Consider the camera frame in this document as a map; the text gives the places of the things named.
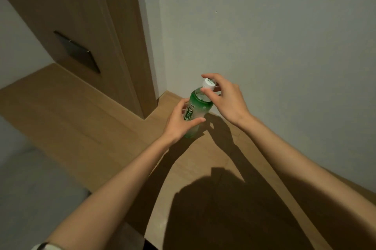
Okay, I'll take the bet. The person's left hand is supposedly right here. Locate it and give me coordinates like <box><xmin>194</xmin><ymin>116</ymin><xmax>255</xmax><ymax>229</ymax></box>
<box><xmin>161</xmin><ymin>98</ymin><xmax>206</xmax><ymax>147</ymax></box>

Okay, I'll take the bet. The person's right hand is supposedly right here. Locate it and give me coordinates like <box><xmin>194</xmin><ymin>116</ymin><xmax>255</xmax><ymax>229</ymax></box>
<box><xmin>200</xmin><ymin>73</ymin><xmax>253</xmax><ymax>129</ymax></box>

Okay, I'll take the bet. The green plastic drink bottle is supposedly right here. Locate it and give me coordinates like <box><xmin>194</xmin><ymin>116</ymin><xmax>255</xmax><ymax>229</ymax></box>
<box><xmin>183</xmin><ymin>77</ymin><xmax>218</xmax><ymax>139</ymax></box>

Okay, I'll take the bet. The person's right forearm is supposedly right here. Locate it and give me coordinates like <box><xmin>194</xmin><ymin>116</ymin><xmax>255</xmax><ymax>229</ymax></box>
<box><xmin>238</xmin><ymin>115</ymin><xmax>376</xmax><ymax>250</ymax></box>

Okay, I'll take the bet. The person's left forearm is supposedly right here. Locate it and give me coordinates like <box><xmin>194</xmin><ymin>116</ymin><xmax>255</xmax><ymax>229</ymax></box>
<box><xmin>47</xmin><ymin>136</ymin><xmax>177</xmax><ymax>250</ymax></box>

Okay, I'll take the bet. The wooden built-in desk unit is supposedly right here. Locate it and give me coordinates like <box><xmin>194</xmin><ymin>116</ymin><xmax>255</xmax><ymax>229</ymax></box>
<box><xmin>0</xmin><ymin>63</ymin><xmax>376</xmax><ymax>250</ymax></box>

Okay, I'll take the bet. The round grey seat cushion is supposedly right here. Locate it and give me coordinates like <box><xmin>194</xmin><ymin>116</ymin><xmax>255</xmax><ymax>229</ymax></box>
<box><xmin>0</xmin><ymin>116</ymin><xmax>92</xmax><ymax>250</ymax></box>

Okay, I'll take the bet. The white shirt sleeve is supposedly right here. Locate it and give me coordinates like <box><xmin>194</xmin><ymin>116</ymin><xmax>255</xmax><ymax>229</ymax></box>
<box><xmin>31</xmin><ymin>242</ymin><xmax>65</xmax><ymax>250</ymax></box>

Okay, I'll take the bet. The black wall socket panel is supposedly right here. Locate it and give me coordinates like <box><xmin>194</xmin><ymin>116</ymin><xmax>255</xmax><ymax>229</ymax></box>
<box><xmin>54</xmin><ymin>30</ymin><xmax>101</xmax><ymax>74</ymax></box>

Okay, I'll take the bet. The wooden wall panel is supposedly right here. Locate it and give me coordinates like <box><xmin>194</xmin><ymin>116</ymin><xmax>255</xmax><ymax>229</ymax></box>
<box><xmin>0</xmin><ymin>0</ymin><xmax>159</xmax><ymax>119</ymax></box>

